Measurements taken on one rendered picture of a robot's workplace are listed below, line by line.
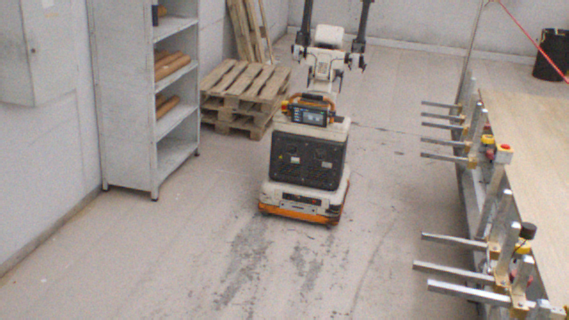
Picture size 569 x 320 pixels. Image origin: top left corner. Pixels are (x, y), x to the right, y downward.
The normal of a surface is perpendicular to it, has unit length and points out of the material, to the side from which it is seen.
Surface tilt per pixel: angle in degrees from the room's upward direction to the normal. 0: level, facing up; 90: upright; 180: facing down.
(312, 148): 90
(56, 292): 0
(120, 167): 90
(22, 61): 90
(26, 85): 90
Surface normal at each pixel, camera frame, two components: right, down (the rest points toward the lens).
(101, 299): 0.09, -0.89
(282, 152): -0.23, 0.41
